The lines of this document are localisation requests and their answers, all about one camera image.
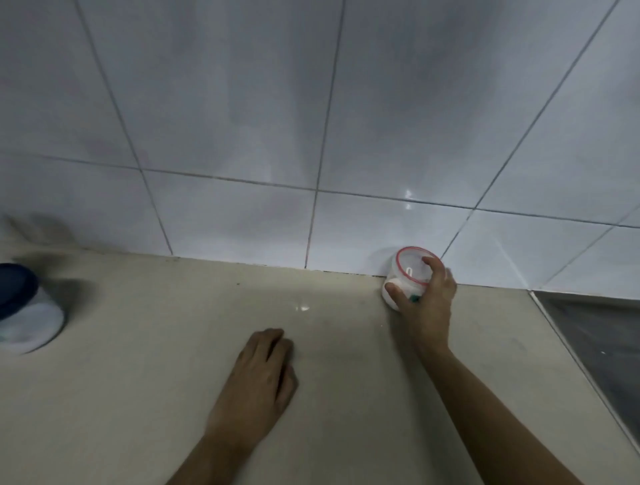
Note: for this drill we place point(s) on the clear red-rimmed plastic container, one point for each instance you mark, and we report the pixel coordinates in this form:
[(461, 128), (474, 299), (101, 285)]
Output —
[(407, 277)]

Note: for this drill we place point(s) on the person's left thumb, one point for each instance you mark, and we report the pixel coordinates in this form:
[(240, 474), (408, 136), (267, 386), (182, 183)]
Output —
[(289, 384)]

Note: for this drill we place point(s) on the person's right hand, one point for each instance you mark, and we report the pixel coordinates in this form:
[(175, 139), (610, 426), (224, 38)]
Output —
[(432, 312)]

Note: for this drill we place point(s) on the stainless steel sink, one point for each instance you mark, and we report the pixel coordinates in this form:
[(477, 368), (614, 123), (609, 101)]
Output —
[(597, 339)]

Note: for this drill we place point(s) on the person's left hand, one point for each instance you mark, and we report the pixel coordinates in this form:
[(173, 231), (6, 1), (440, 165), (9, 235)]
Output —
[(252, 384)]

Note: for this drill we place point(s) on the person's right thumb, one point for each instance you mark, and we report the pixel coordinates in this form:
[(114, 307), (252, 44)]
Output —
[(402, 296)]

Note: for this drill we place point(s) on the person's right forearm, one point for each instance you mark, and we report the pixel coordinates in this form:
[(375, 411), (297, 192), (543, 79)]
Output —
[(495, 424)]

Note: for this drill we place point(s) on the white jar with blue lid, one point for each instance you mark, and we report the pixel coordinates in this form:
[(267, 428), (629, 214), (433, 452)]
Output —
[(25, 310)]

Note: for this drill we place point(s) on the person's left forearm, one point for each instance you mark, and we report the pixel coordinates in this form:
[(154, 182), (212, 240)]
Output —
[(210, 462)]

